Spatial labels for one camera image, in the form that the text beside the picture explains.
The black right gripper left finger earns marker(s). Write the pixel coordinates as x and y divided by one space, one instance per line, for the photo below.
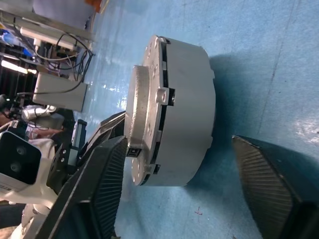
104 179

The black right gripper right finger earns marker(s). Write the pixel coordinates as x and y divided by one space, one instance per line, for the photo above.
269 189

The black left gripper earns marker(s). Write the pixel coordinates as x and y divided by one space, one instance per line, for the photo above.
59 166

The grey round motor lid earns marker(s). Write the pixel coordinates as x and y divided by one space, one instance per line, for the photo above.
139 99

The grey round motor housing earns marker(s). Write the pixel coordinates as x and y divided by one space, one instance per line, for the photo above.
189 112

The grey rectangular box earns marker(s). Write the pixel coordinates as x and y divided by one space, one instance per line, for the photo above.
59 93

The silver metallic object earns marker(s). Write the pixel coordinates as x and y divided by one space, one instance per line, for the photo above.
35 112

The white power strip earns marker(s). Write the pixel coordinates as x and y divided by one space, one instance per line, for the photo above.
47 37

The bright strip light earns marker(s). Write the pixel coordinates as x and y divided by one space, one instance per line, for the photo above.
15 66

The orange object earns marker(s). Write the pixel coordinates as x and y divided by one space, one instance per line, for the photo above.
93 3

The blue plastic table cover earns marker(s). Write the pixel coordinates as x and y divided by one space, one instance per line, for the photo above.
249 49

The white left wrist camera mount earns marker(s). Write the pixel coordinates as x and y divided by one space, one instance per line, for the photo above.
15 189

